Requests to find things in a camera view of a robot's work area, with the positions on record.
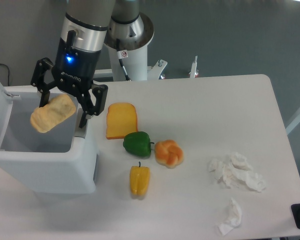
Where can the yellow bell pepper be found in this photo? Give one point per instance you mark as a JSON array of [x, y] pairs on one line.
[[139, 179]]

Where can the orange toast slice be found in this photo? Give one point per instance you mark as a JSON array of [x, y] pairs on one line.
[[121, 120]]

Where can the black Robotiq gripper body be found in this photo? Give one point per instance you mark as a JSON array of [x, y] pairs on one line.
[[80, 44]]

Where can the pale square bread roll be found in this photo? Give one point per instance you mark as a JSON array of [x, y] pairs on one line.
[[43, 119]]

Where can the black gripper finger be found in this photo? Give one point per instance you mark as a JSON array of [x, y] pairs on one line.
[[38, 80], [89, 108]]

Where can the green bell pepper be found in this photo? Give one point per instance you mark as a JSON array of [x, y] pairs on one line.
[[138, 144]]

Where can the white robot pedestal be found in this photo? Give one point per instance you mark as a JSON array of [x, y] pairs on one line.
[[127, 45]]

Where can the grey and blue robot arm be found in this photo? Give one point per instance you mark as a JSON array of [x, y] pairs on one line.
[[122, 11]]

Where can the large crumpled white tissue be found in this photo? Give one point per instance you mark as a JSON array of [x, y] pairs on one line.
[[234, 170]]

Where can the braided round bread roll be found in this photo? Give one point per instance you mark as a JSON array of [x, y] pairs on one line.
[[168, 153]]

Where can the white trash can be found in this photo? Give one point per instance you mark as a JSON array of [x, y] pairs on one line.
[[61, 161]]

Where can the small crumpled white tissue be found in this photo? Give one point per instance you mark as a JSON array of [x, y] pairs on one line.
[[233, 218]]

